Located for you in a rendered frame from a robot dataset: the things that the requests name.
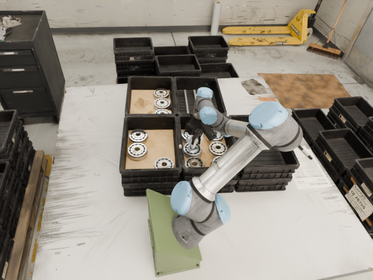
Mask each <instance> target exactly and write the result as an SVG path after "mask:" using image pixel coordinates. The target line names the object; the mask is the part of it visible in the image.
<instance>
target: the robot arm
mask: <svg viewBox="0 0 373 280"><path fill-rule="evenodd" d="M212 94H213V92H212V90H211V89H209V88H206V87H201V88H199V89H198V91H197V94H196V99H195V105H194V110H193V112H192V113H190V116H191V119H190V121H189V122H188V123H187V124H186V127H185V131H186V132H187V133H188V134H190V135H191V134H192V135H193V136H191V137H190V138H187V139H186V141H187V143H188V144H189V145H190V146H191V150H193V149H194V148H195V145H196V142H197V140H198V144H199V145H200V144H201V142H202V140H203V138H204V135H206V137H207V138H208V140H209V141H212V140H214V139H215V138H216V137H217V135H216V134H215V132H214V131H213V130H212V128H211V127H210V125H211V126H212V127H214V128H215V129H216V130H217V131H218V132H219V133H220V134H222V135H224V136H225V137H230V136H234V137H238V138H239V139H238V140H237V141H236V142H235V143H234V144H233V145H232V146H231V147H230V148H229V149H228V150H227V151H226V152H225V153H224V154H223V155H222V156H221V157H220V158H218V159H217V160H216V161H215V162H214V163H213V164H212V165H211V166H210V167H209V168H208V169H207V170H206V171H205V172H204V173H203V174H202V175H201V176H200V177H193V178H192V179H191V180H190V181H189V182H187V181H181V182H179V183H178V184H177V185H176V186H175V187H174V189H173V191H172V195H171V198H170V204H171V207H172V209H173V210H174V211H175V212H177V213H179V214H178V215H177V216H175V217H174V218H173V220H172V230H173V233H174V235H175V237H176V239H177V241H178V242H179V243H180V244H181V245H182V246H183V247H185V248H187V249H193V248H194V247H196V246H197V245H198V244H199V243H200V241H201V240H202V239H203V238H204V236H206V235H207V234H209V233H211V232H212V231H214V230H216V229H217V228H219V227H221V226H222V225H225V224H226V223H227V222H228V221H230V219H231V212H230V209H229V206H228V204H227V203H226V201H225V199H224V198H223V197H222V196H221V195H219V194H216V192H218V191H219V190H220V189H221V188H222V187H223V186H224V185H226V184H227V183H228V182H229V181H230V180H231V179H232V178H233V177H234V176H235V175H236V174H237V173H238V172H239V171H240V170H242V169H243V168H244V167H245V166H246V165H247V164H248V163H249V162H250V161H251V160H252V159H253V158H254V157H255V156H257V155H258V154H259V153H260V152H261V151H262V150H264V149H268V150H269V149H275V150H278V151H283V152H288V151H292V150H293V149H295V148H297V147H298V146H299V145H300V143H301V141H302V138H303V131H302V129H301V127H300V125H299V124H298V123H297V122H296V121H295V120H294V119H293V117H292V116H291V115H290V114H289V113H288V111H287V110H286V108H284V107H283V106H282V105H281V104H280V103H278V102H274V101H269V102H264V103H261V104H259V105H258V106H256V107H255V108H254V109H253V110H252V111H251V113H250V116H249V123H248V122H242V121H236V120H232V119H227V118H226V117H225V116H223V115H222V114H221V113H220V112H219V111H218V110H217V109H216V108H215V107H214V106H213V103H212V100H211V98H212Z"/></svg>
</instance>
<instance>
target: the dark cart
mask: <svg viewBox="0 0 373 280"><path fill-rule="evenodd" d="M9 15H10V16H12V17H19V18H21V21H20V23H21V25H18V26H15V27H12V29H10V30H9V31H11V32H12V33H11V34H9V35H7V36H6V37H5V38H4V40H3V41H0V103H1V105H2V107H3V109H4V110H12V109H16V110H17V112H18V114H17V116H19V120H20V121H22V122H23V124H24V118H36V117H51V116H53V118H54V121H55V123H58V122H59V119H58V116H59V113H60V109H61V103H62V97H63V95H64V93H63V91H64V85H65V78H64V75H63V71H62V68H61V64H60V61H59V57H58V53H57V50H56V47H55V44H54V40H53V36H52V33H51V29H50V26H49V23H48V19H47V15H46V12H45V10H37V11H0V19H1V20H2V18H3V17H8V16H9Z"/></svg>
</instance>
